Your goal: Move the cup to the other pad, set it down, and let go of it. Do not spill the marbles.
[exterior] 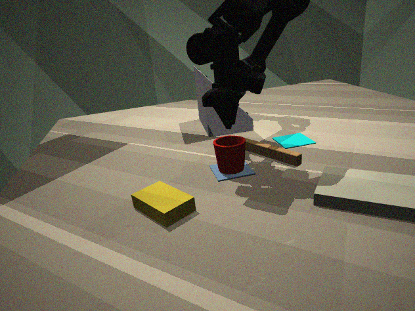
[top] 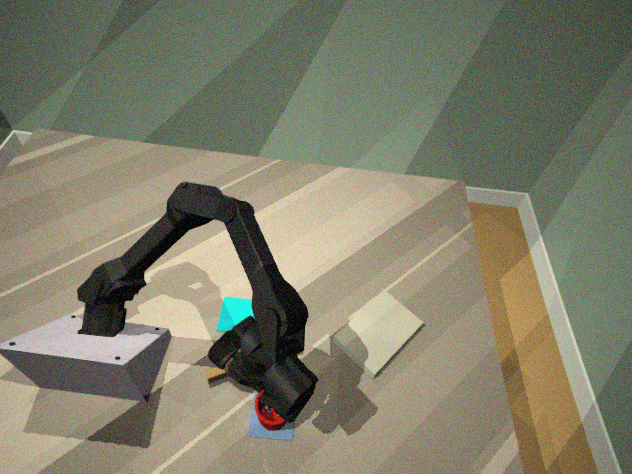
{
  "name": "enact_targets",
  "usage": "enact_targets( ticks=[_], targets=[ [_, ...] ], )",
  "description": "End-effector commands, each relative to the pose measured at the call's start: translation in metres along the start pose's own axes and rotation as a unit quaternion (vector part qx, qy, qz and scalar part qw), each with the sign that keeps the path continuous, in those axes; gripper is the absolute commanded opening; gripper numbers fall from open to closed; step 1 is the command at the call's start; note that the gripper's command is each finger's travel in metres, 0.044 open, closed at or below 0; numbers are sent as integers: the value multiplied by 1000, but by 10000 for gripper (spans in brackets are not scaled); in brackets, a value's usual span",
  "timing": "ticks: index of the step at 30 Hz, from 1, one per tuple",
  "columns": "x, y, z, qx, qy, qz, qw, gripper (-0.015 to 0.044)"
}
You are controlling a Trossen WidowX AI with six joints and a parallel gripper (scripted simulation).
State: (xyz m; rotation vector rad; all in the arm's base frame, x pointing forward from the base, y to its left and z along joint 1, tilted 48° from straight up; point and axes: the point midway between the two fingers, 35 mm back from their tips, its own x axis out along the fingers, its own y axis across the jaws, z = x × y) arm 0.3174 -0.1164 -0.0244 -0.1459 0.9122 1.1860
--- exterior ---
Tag dark red cup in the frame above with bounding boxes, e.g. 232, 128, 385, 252
213, 136, 246, 175

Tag yellow rectangular block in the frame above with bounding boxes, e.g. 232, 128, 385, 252
131, 181, 196, 228

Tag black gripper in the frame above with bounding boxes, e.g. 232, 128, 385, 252
202, 56, 246, 129

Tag brown wooden bar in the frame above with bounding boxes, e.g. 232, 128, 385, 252
245, 138, 302, 166

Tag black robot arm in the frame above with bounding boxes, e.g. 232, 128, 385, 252
186, 0, 310, 94

